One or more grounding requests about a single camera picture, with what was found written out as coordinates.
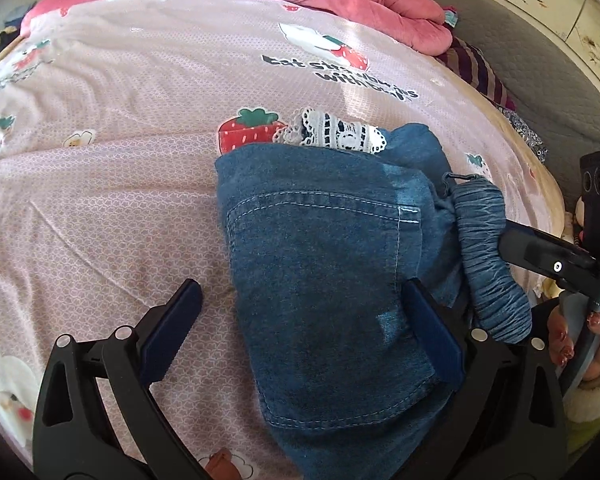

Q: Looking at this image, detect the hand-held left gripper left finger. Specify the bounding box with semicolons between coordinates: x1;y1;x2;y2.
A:
32;280;216;480

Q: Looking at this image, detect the grey quilted headboard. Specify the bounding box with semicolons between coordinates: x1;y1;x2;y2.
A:
390;0;600;211

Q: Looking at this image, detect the blue denim pants lace trim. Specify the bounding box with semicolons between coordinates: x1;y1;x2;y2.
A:
215;107;533;480

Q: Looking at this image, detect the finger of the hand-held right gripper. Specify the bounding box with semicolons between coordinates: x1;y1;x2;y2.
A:
497;222;600;291

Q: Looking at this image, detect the pink strawberry print bedsheet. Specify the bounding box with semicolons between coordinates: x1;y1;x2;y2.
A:
0;0;566;480

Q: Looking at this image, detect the purple striped cloth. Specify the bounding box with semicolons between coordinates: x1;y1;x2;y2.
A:
435;37;518;111

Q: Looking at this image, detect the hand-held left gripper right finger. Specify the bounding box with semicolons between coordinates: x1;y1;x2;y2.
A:
395;277;568;480

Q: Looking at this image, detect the dark floral cloth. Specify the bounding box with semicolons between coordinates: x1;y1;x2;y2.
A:
502;107;548;163

